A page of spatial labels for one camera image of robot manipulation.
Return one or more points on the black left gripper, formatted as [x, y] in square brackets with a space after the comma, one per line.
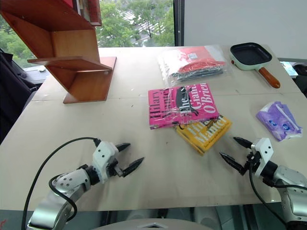
[112, 169]

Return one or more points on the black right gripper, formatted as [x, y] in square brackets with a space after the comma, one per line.
[251, 161]

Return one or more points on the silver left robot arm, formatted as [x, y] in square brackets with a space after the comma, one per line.
[72, 182]

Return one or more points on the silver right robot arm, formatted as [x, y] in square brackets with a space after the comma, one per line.
[291, 187]

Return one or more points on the yellow paperback book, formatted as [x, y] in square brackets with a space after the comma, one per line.
[206, 136]

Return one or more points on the pink paperback book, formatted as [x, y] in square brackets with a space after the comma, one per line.
[168, 107]

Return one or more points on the brown wooden zigzag bookshelf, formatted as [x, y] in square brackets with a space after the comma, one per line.
[72, 48]

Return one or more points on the purple tissue pack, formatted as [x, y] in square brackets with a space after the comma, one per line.
[278, 119]

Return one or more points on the grey rounded robot torso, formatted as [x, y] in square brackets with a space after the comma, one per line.
[153, 225]

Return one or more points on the dark chair with blue item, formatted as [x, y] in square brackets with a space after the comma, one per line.
[299, 76]

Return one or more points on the clear plastic bag of clothes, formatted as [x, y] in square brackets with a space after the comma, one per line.
[192, 64]

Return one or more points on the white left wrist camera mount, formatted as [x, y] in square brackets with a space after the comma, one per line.
[103, 155]

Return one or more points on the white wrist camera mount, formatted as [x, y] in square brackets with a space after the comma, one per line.
[263, 149]
[103, 155]

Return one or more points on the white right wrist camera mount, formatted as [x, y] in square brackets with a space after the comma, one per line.
[263, 149]

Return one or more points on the black window frame post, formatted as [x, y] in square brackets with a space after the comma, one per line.
[178, 21]

